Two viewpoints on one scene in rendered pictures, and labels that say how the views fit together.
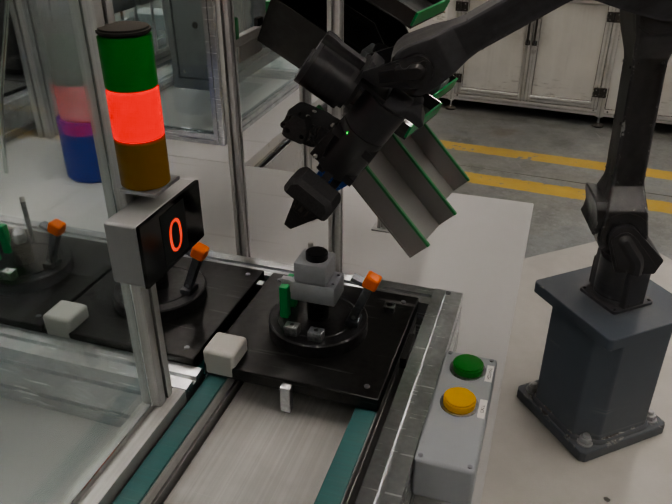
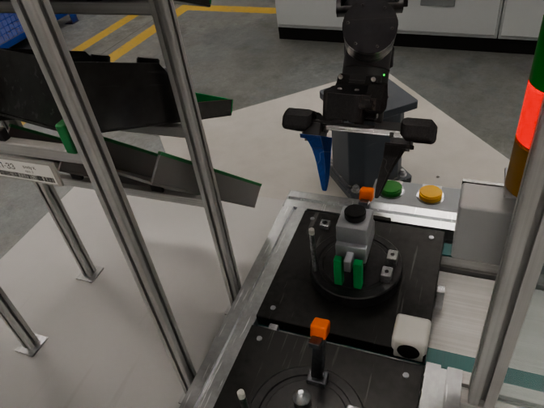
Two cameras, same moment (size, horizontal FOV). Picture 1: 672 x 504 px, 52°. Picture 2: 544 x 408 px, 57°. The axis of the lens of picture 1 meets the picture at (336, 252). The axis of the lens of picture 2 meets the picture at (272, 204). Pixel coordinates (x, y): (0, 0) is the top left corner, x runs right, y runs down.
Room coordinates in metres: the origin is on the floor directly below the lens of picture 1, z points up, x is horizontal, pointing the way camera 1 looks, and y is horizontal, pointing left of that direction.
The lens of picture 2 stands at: (0.84, 0.55, 1.56)
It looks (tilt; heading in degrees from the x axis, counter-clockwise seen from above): 40 degrees down; 278
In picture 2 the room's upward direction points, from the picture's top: 9 degrees counter-clockwise
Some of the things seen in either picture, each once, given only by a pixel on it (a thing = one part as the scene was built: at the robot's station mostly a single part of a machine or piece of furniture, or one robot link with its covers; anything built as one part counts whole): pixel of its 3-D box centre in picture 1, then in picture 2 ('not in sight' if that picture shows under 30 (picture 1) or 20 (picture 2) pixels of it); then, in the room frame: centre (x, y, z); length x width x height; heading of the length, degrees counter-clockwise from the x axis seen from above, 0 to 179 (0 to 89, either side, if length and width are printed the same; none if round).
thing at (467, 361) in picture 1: (467, 368); (390, 190); (0.72, -0.17, 0.96); 0.04 x 0.04 x 0.02
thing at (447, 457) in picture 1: (457, 421); (428, 208); (0.65, -0.15, 0.93); 0.21 x 0.07 x 0.06; 162
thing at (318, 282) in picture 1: (310, 272); (354, 233); (0.80, 0.04, 1.06); 0.08 x 0.04 x 0.07; 72
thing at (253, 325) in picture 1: (318, 332); (355, 274); (0.80, 0.02, 0.96); 0.24 x 0.24 x 0.02; 72
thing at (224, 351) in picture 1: (225, 354); (410, 337); (0.73, 0.15, 0.97); 0.05 x 0.05 x 0.04; 72
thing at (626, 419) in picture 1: (600, 357); (366, 137); (0.74, -0.36, 0.96); 0.15 x 0.15 x 0.20; 23
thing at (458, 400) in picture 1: (459, 402); (430, 195); (0.65, -0.15, 0.96); 0.04 x 0.04 x 0.02
